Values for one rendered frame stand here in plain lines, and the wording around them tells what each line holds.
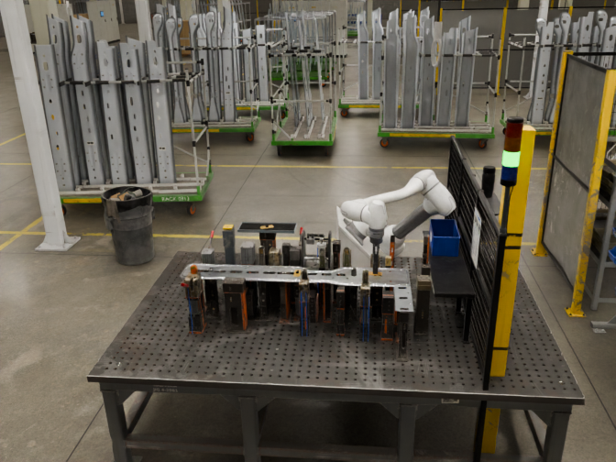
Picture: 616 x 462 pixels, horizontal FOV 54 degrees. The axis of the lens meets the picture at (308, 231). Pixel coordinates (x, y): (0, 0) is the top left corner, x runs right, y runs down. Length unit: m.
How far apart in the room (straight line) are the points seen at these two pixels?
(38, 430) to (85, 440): 0.35
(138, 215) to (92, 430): 2.50
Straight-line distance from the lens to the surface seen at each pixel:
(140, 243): 6.23
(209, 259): 3.82
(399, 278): 3.57
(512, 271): 3.06
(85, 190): 7.98
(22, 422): 4.51
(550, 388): 3.36
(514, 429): 4.17
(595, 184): 5.11
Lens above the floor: 2.61
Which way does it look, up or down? 23 degrees down
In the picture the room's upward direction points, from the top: 1 degrees counter-clockwise
